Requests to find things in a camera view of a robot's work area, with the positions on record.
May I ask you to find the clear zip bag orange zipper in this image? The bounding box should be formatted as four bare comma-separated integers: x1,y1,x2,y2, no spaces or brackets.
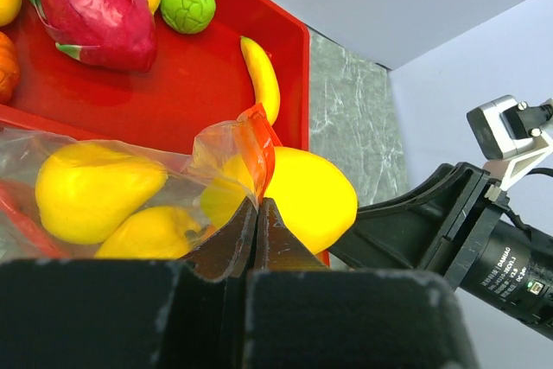
1,105,280,261

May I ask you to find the yellow banana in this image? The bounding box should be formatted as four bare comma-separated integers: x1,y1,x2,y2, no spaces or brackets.
240,36,281,125

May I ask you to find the small orange pumpkin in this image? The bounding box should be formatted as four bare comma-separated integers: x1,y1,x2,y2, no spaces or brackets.
0,33,21,105

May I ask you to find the yellow orange fruit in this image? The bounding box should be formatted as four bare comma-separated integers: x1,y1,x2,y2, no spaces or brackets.
264,146,358,254

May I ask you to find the pink dragon fruit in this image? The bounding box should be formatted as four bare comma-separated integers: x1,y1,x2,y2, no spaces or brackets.
29,0,157,73

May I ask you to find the orange tangerine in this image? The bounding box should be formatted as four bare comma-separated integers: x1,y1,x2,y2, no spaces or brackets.
200,155,255,229

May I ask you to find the red plastic tray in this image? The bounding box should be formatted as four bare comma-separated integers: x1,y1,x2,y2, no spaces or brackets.
1,0,309,155

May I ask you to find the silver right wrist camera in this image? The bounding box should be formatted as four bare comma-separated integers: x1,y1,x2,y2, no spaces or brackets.
467,95,552,191

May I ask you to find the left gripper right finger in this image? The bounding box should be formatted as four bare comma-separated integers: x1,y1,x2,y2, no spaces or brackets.
254,198,328,277

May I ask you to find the green yellow guava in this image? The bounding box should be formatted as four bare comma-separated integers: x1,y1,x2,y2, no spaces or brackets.
160,0,216,35

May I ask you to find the yellow fruit front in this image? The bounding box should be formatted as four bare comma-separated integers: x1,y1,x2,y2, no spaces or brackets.
94,206,201,259

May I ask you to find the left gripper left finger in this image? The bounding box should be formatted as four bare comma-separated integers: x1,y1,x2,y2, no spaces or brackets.
175,198,257,285

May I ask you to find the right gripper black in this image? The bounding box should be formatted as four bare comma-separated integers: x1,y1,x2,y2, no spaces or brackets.
329,162,552,338

